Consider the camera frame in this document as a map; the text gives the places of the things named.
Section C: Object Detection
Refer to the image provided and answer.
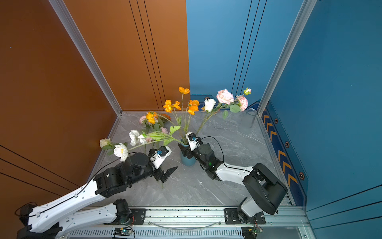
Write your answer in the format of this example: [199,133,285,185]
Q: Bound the teal cylindrical vase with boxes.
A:
[178,143,196,166]

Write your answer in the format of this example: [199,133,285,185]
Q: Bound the white rose flower stem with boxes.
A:
[197,98,216,134]

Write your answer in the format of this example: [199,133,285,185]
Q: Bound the orange poppy flower stem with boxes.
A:
[146,87,200,144]

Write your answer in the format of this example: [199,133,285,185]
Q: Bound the pink rose flower stem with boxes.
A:
[202,88,252,126]

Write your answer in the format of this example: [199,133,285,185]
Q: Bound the cream flower stem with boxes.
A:
[99,138,120,156]

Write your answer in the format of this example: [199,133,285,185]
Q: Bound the clear glass cylinder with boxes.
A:
[240,108,257,129]

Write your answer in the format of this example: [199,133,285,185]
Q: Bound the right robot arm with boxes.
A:
[178,143,287,224]

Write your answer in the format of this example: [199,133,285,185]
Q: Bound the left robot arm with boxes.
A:
[17,146,176,239]

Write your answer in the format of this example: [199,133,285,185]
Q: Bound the pink carnation flower bunch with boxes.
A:
[138,113,169,145]

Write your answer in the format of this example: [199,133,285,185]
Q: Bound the orange gerbera flower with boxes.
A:
[160,114,172,121]

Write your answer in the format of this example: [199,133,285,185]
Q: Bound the left green circuit board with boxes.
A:
[113,227,134,239]

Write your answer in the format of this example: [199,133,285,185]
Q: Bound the right circuit board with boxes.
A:
[241,227,263,239]

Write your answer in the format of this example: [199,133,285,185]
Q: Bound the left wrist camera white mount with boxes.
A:
[148,146,172,169]

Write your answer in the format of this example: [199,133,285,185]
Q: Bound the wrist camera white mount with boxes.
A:
[186,132,200,151]
[148,146,172,169]

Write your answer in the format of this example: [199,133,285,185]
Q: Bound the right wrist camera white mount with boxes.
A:
[186,132,200,151]

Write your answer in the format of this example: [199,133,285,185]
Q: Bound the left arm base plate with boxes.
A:
[121,208,147,226]

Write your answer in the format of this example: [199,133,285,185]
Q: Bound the aluminium front rail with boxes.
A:
[60,206,315,239]

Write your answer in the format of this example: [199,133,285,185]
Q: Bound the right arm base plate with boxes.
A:
[224,208,266,225]

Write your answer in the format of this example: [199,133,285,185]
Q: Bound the right aluminium corner post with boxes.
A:
[257,0,317,117]

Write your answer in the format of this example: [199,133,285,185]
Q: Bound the aluminium corner post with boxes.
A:
[257,0,317,117]
[49,0,123,116]

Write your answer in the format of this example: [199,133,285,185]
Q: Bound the left aluminium corner post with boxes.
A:
[49,0,123,116]

